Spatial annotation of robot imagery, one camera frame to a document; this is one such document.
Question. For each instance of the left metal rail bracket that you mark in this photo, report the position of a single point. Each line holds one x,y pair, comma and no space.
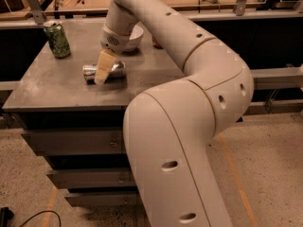
37,12

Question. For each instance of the white ceramic bowl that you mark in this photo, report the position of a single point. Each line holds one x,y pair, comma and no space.
135,39

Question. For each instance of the middle grey drawer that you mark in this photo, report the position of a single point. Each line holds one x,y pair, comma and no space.
91,178

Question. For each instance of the grey drawer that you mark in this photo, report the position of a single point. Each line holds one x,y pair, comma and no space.
63,142
91,178
103,199

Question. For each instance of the bottom grey drawer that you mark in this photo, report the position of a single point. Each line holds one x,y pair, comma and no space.
103,199

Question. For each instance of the black plug box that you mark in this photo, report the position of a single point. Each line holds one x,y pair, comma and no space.
5,216

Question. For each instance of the top grey drawer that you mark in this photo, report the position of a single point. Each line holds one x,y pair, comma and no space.
63,142

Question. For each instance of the red coca-cola can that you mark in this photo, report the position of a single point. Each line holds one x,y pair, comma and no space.
156,44

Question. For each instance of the green soda can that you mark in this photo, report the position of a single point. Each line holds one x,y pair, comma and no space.
57,40

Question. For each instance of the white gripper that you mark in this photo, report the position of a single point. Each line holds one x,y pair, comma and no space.
114,43

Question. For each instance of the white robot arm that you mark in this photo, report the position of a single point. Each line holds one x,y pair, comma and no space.
167,127

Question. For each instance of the grey drawer cabinet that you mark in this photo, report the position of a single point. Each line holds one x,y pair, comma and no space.
53,94

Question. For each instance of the silver blue redbull can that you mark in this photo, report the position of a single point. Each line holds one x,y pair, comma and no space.
118,71

